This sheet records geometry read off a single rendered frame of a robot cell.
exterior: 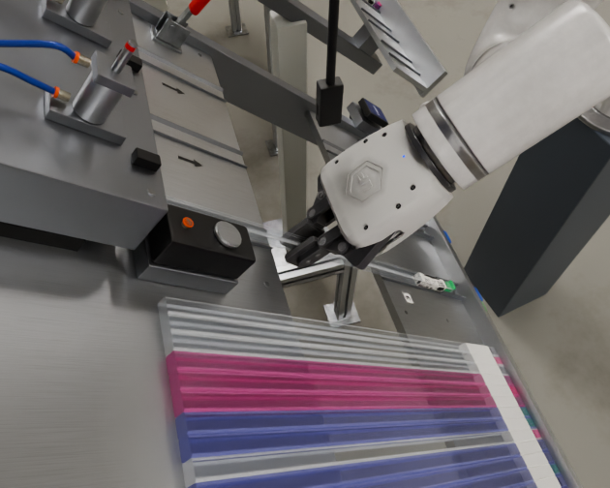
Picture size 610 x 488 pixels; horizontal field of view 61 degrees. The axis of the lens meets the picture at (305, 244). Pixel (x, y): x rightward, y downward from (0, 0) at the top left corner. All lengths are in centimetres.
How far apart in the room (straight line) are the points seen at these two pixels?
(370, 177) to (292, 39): 63
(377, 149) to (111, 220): 25
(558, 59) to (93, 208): 35
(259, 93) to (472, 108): 39
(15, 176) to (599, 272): 172
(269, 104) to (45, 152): 50
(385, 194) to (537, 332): 124
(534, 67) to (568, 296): 136
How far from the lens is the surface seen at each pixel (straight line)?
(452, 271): 81
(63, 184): 33
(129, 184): 36
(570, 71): 46
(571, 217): 128
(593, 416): 164
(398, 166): 48
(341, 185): 50
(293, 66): 112
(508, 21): 56
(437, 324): 69
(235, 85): 76
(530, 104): 46
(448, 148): 46
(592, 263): 187
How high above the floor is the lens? 140
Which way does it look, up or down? 56 degrees down
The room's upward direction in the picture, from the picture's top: straight up
